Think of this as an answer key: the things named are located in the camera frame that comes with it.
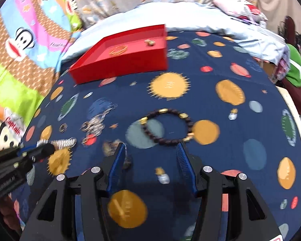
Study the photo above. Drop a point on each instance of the plaid cloth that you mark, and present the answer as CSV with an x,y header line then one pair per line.
x,y
282,68

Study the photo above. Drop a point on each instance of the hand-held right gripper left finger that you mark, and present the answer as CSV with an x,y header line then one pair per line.
x,y
116,166

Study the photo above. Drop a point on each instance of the beige curtain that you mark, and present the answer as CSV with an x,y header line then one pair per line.
x,y
276,2

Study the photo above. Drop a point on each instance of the dark red cloth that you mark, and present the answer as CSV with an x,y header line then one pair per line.
x,y
294,98

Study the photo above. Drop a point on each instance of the navy planet print bedsheet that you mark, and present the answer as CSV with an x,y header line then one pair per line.
x,y
215,120

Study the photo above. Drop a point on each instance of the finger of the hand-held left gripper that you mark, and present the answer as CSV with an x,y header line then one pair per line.
x,y
44,151
27,150

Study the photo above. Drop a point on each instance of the dark wooden chair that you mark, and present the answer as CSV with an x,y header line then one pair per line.
x,y
290,29

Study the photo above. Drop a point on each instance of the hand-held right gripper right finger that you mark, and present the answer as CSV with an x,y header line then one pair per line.
x,y
184,166

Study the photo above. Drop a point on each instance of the dark purple small object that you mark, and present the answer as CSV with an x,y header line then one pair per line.
x,y
242,19

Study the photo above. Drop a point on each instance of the colourful cartoon monkey blanket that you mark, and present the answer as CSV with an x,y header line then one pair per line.
x,y
20,55

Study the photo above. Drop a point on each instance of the pink cartoon pillow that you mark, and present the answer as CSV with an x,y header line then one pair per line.
x,y
235,7

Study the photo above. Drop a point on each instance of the red cardboard box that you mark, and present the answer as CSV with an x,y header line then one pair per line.
x,y
120,62

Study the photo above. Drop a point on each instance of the gold link watch band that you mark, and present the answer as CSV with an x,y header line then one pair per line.
x,y
149,42

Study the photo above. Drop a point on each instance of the green cloth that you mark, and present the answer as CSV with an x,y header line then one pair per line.
x,y
296,67

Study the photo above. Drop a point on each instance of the light blue quilt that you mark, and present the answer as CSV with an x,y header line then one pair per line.
x,y
190,15

